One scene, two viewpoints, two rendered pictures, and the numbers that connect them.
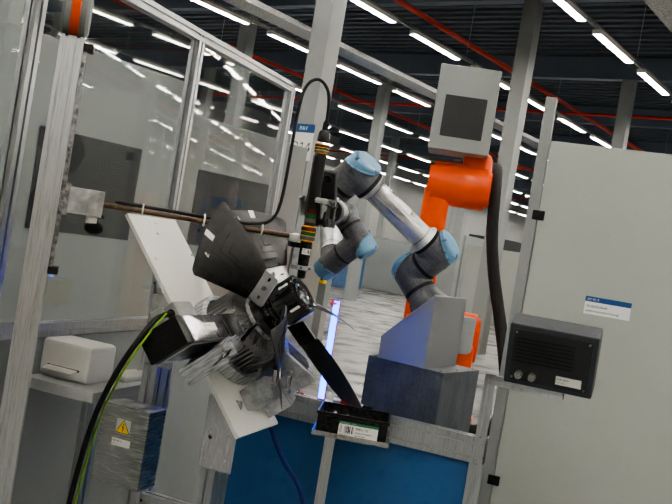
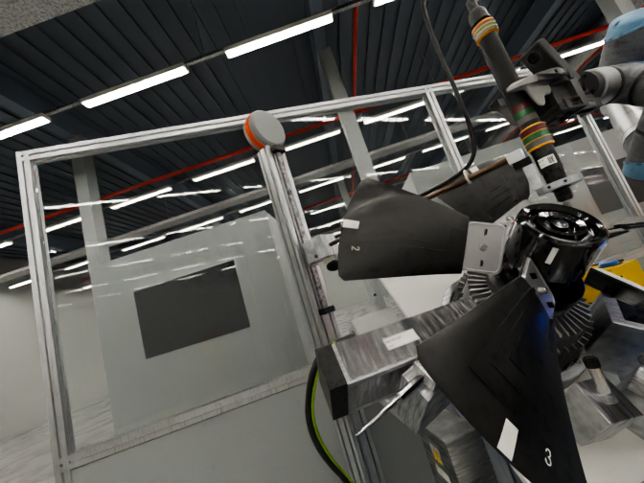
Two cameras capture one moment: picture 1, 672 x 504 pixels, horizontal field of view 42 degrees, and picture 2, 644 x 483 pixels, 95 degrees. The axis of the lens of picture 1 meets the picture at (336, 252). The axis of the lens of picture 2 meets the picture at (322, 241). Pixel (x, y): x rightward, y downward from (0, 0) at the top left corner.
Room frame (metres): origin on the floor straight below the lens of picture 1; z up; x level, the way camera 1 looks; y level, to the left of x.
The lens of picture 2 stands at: (1.86, -0.13, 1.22)
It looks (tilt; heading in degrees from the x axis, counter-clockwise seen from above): 10 degrees up; 57
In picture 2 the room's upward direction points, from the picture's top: 17 degrees counter-clockwise
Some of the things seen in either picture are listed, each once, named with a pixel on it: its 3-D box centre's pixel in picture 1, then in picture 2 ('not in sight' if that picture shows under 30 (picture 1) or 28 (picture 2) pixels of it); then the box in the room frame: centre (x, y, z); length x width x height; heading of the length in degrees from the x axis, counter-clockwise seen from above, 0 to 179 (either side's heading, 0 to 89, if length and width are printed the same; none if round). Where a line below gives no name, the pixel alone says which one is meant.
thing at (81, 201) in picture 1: (83, 201); (319, 249); (2.37, 0.69, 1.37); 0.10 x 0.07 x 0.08; 105
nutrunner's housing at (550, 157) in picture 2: (313, 199); (515, 93); (2.53, 0.09, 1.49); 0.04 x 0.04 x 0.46
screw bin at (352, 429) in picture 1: (353, 422); not in sight; (2.65, -0.14, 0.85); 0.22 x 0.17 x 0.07; 85
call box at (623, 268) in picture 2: not in sight; (601, 285); (2.97, 0.24, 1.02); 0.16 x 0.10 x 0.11; 70
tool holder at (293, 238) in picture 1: (301, 252); (542, 167); (2.53, 0.10, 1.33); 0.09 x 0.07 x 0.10; 105
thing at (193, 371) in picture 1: (209, 360); (428, 389); (2.23, 0.27, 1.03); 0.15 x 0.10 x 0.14; 70
